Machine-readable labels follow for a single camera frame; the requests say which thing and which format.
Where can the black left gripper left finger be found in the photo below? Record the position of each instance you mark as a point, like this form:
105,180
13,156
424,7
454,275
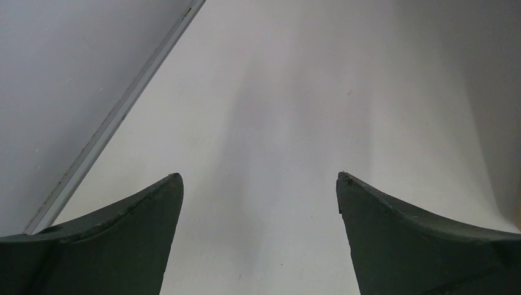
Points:
122,248

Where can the aluminium frame rail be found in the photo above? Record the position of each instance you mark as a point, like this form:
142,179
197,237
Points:
68,184

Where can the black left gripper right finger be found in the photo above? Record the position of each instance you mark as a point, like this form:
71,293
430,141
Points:
399,248

